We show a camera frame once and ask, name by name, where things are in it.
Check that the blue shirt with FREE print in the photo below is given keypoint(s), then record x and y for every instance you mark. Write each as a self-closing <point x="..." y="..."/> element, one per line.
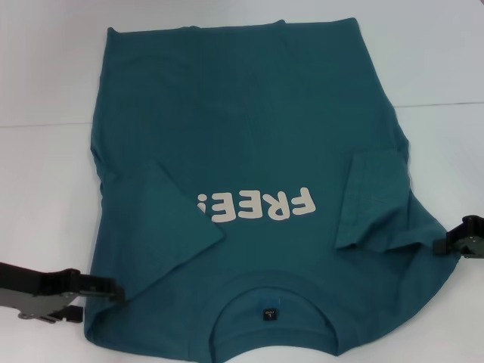
<point x="246" y="113"/>

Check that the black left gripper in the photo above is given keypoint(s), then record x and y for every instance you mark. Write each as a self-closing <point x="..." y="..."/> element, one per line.
<point x="34" y="291"/>

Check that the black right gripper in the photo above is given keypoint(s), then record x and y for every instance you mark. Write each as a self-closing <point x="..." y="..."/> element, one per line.
<point x="475" y="234"/>

